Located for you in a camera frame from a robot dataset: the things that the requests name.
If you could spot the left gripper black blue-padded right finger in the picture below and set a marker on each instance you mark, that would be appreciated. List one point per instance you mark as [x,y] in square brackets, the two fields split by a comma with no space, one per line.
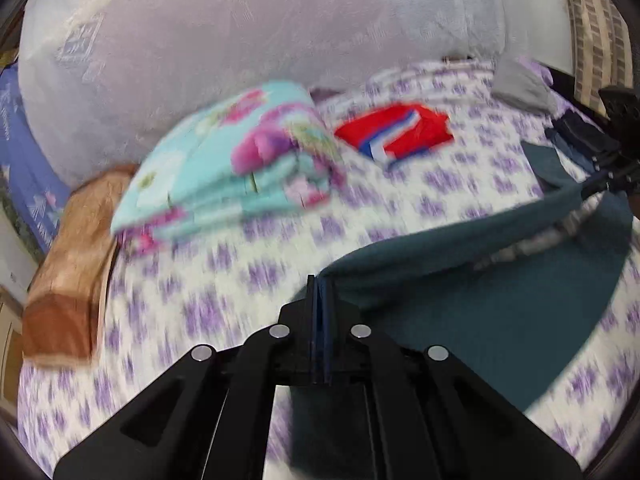
[428,415]

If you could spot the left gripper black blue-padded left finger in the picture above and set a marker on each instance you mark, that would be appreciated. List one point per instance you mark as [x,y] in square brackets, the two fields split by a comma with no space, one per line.
[208,415]

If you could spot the dark teal pants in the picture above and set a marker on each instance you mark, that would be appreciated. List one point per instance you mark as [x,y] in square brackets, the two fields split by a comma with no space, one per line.
[513,296]

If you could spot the dark navy garment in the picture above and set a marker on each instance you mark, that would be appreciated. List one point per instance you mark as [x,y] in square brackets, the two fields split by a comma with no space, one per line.
[584,143]

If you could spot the grey folded garment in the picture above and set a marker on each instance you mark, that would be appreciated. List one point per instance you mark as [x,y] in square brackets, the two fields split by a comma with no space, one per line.
[524,84]

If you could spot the brown orange pillow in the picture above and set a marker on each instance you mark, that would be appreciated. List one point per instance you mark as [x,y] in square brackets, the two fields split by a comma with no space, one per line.
[64,314]

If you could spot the floral purple bed sheet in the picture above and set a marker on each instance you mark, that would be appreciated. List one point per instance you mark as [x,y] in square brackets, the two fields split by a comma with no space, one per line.
[220,287]

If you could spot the folded red striped garment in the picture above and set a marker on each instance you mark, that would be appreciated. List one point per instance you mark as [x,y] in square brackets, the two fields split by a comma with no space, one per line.
[393,133]

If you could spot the folded floral turquoise quilt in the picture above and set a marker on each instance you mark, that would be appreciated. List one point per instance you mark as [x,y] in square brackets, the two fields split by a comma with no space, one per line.
[265,151]

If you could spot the blue patterned fabric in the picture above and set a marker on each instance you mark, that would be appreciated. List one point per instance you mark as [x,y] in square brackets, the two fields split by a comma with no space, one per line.
[36,191]

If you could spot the white lace curtain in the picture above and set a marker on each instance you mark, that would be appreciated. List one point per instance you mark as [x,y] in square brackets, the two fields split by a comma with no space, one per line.
[103,80]

